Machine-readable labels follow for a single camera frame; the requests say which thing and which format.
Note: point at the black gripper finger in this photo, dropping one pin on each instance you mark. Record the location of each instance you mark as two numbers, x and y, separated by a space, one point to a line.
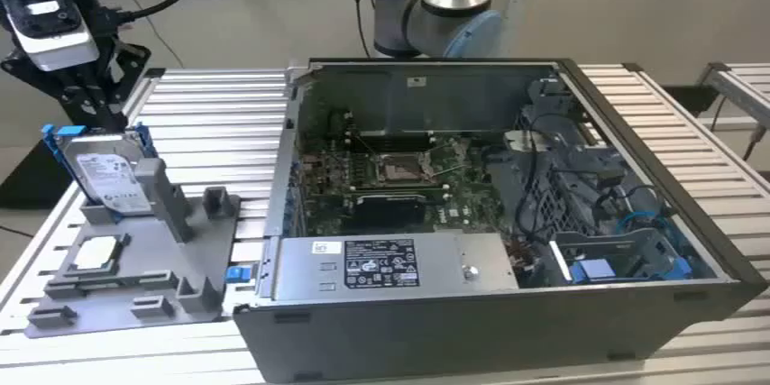
134 60
42 80

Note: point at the hard disk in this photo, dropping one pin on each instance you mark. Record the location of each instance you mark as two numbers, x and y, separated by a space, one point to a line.
102 168

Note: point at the blue carrier in disk bay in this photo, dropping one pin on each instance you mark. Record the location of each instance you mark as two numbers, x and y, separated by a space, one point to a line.
593 268

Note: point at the grey metal disk bay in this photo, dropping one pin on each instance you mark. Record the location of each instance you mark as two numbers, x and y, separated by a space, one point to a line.
638 243

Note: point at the silver CPU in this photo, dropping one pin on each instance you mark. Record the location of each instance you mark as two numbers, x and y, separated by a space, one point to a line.
99 253

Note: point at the grey parts rack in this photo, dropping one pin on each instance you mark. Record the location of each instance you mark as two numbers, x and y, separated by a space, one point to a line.
180 268

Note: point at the CPU socket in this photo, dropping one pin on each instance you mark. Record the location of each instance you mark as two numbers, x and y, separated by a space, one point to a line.
397 168

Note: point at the blue case latch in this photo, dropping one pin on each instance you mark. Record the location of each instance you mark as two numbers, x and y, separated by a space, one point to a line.
235 275

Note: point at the black graphics card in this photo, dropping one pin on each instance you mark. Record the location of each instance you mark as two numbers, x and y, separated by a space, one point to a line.
391 211

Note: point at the silver power supply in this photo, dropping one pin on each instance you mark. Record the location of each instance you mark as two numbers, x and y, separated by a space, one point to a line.
301 277

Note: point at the green motherboard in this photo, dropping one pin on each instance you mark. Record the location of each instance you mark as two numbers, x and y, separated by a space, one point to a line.
469 204

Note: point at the black PC case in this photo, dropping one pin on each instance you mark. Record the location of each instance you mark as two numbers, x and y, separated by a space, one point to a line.
481 335

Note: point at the black box under table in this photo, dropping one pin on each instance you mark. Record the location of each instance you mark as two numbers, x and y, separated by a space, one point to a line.
689 101

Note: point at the metal slat side table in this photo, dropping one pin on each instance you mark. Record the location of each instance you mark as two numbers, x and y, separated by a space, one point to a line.
742 87

